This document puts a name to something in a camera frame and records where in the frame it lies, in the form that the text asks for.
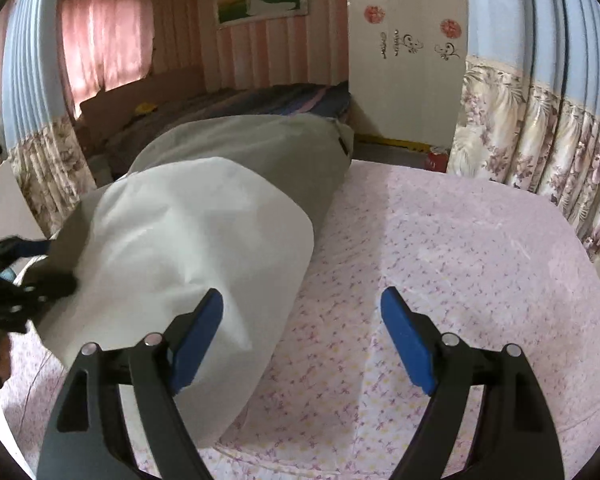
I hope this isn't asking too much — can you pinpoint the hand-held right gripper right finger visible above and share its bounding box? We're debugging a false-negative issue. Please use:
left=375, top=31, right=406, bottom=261
left=380, top=286, right=566, bottom=480

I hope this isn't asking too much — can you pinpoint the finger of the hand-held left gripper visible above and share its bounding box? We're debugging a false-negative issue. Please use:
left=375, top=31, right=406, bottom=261
left=10, top=271, right=79, bottom=313
left=0, top=237, right=53, bottom=262

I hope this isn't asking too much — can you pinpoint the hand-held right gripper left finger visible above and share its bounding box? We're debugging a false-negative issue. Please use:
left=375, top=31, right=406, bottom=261
left=36, top=287, right=225, bottom=480

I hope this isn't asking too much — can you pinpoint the grey and white jacket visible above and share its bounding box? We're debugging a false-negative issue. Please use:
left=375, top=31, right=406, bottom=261
left=27, top=112, right=356, bottom=448

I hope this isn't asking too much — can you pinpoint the person's left hand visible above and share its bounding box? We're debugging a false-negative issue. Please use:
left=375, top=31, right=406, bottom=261
left=0, top=332, right=12, bottom=388

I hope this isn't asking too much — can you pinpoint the pink floral bedsheet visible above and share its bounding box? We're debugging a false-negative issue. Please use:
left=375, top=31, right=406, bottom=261
left=0, top=160, right=600, bottom=480

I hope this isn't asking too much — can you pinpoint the blue floral curtain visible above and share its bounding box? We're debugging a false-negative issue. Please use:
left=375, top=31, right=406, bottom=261
left=447, top=0, right=600, bottom=306
left=0, top=0, right=98, bottom=236

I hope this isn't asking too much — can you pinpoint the brown headboard cushion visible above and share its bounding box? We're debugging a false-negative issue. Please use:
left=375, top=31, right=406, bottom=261
left=79, top=67, right=206, bottom=131

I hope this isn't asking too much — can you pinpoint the red drink can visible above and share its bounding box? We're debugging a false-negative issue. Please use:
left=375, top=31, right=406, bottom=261
left=426, top=146, right=449, bottom=173

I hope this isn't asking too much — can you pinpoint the pink window curtain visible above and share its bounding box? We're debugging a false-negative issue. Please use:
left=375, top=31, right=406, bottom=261
left=60, top=0, right=156, bottom=116

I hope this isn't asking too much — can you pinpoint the white door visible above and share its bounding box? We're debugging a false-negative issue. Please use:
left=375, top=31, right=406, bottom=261
left=346, top=0, right=468, bottom=148

